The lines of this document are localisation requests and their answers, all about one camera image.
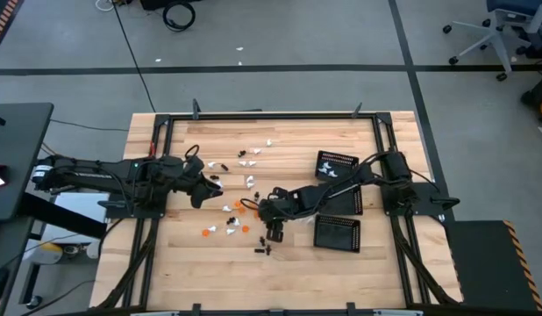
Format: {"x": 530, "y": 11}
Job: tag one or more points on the black perforated plastic basket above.
{"x": 347, "y": 169}
{"x": 347, "y": 204}
{"x": 337, "y": 234}

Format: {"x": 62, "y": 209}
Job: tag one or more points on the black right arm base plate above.
{"x": 424, "y": 195}

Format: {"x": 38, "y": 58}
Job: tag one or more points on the black box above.
{"x": 152, "y": 3}

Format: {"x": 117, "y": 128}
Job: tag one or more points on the white board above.
{"x": 78, "y": 206}

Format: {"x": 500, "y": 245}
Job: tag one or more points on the white blue office chair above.
{"x": 494, "y": 33}

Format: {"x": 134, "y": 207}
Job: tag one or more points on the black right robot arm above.
{"x": 396, "y": 166}

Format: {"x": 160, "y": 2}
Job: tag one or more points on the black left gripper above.
{"x": 192, "y": 173}

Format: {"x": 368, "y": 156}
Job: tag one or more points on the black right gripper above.
{"x": 277, "y": 204}

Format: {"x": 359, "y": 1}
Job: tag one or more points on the black desk crossbar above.
{"x": 60, "y": 215}

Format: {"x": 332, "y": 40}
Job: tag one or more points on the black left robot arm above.
{"x": 91, "y": 173}

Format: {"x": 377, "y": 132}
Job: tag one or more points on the black platform with hazard stripes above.
{"x": 486, "y": 263}

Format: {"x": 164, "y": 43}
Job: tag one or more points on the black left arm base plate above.
{"x": 122, "y": 213}

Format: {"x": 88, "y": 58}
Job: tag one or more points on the black and orange machine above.
{"x": 540, "y": 94}

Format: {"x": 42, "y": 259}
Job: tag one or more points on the yellow round object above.
{"x": 49, "y": 253}

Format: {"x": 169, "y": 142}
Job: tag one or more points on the black desk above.
{"x": 21, "y": 145}

